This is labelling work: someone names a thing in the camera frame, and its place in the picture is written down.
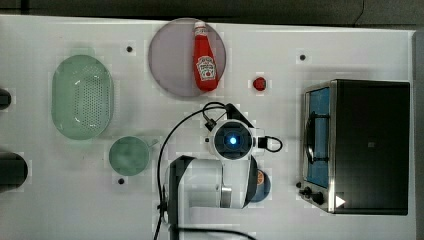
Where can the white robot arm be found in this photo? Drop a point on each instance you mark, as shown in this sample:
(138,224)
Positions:
(227,180)

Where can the teal green mug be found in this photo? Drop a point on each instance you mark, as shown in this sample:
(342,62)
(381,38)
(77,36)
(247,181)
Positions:
(130,155)

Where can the red ketchup bottle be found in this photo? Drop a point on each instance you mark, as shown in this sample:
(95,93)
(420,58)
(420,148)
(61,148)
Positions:
(204,64)

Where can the small red strawberry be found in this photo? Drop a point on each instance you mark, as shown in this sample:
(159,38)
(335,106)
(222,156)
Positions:
(259,84)

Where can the orange slice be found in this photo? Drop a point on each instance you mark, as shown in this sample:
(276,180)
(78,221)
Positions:
(260,178)

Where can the blue bowl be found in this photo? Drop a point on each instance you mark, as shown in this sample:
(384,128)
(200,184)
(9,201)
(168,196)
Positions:
(262,191)

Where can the green perforated colander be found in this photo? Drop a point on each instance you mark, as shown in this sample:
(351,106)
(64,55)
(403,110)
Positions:
(82,97)

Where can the black toaster oven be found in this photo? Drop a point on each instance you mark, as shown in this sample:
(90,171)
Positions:
(356,147)

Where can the black utensil holder cup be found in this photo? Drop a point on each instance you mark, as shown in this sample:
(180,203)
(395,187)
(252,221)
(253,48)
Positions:
(13,171)

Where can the small black cup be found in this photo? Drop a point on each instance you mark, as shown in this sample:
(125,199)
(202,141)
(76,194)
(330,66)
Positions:
(5,99)

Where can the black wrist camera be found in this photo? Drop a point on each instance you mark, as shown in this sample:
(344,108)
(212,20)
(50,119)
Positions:
(233,113)

